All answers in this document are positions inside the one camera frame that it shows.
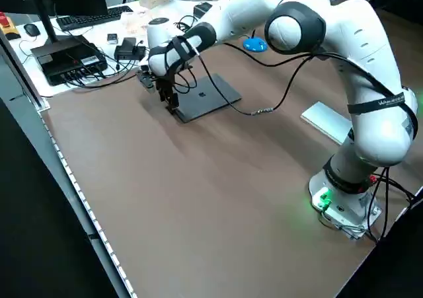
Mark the black keyboard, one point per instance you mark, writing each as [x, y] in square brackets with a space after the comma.
[92, 17]

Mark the silver grey laptop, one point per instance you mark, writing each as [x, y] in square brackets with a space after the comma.
[208, 96]

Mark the black computer mouse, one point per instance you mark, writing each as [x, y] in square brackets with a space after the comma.
[32, 29]

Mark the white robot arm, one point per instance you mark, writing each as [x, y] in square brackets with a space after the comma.
[363, 47]

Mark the small black box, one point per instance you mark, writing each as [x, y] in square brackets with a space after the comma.
[202, 10]

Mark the black power adapter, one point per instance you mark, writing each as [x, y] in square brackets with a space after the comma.
[127, 48]

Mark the small grey device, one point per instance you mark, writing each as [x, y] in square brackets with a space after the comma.
[112, 38]

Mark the red emergency stop button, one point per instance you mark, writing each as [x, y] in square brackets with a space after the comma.
[6, 22]

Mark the black dock box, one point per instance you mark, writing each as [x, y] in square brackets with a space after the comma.
[69, 60]

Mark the blue desk lamp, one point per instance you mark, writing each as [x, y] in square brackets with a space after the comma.
[255, 44]

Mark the grey aluminium table rail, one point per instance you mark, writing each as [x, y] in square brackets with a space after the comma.
[66, 166]

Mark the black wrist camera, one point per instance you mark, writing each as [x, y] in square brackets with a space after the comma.
[146, 81]

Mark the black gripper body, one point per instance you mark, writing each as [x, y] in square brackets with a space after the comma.
[167, 83]

